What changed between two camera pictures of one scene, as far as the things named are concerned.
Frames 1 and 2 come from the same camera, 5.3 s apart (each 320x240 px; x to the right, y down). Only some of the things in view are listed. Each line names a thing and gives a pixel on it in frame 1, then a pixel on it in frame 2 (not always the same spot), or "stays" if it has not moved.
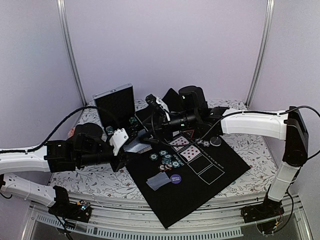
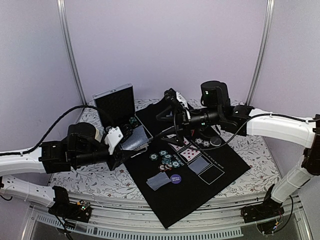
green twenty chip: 153,156 stays
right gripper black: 157,128 to 181,117
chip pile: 167,162 stays
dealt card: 159,179 stays
